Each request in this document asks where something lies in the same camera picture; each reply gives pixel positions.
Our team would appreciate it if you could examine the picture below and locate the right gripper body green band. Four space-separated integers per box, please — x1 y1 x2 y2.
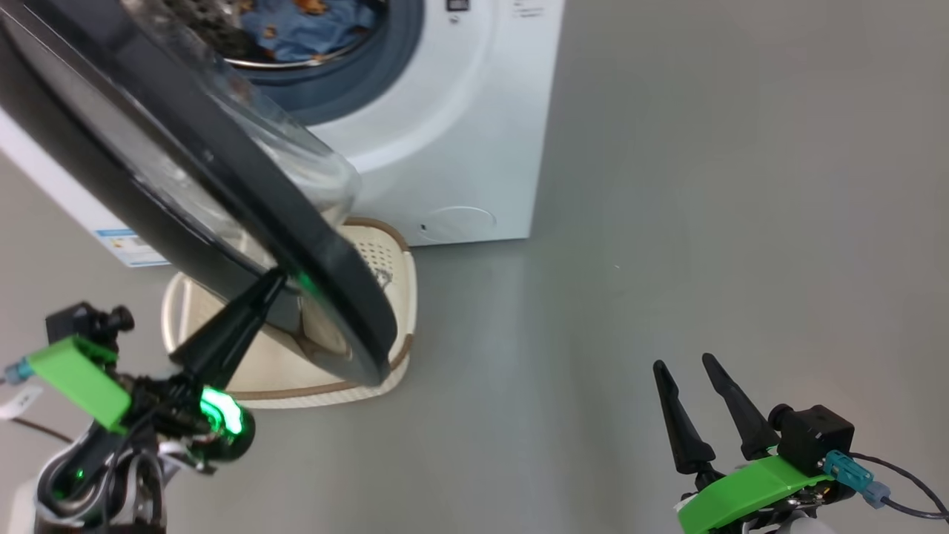
676 453 836 534

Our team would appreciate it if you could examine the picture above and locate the blue white energy label sticker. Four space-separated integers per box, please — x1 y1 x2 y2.
94 228 171 268

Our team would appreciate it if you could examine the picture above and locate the black rimmed glass washer door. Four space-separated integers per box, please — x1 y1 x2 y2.
0 0 400 389

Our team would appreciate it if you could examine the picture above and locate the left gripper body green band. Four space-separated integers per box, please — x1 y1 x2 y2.
27 334 257 476

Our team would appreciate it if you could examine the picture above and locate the left cable with teal connector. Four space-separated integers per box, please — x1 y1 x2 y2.
0 357 76 447

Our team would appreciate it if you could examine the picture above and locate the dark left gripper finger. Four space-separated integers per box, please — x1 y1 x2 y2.
170 268 289 392

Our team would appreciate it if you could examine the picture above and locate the blue garment with orange print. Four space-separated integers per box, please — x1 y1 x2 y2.
238 0 391 65

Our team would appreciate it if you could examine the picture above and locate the stainless steel perforated drum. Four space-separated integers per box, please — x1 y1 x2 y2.
163 0 387 72

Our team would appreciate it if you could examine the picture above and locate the grey rubber door seal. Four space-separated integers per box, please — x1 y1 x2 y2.
236 0 426 128

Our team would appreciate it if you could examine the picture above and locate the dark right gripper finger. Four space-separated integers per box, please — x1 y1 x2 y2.
652 359 718 477
700 352 781 462

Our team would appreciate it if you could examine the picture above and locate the round white filter cover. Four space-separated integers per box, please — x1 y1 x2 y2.
418 205 497 244

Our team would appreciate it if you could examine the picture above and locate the cable with teal connector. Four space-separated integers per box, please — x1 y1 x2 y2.
821 448 949 521
0 357 76 447

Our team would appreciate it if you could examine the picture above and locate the cream perforated plastic laundry basket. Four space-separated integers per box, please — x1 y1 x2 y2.
161 217 418 411

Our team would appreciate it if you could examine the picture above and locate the right cable with teal connector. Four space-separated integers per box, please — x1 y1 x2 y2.
821 448 949 521

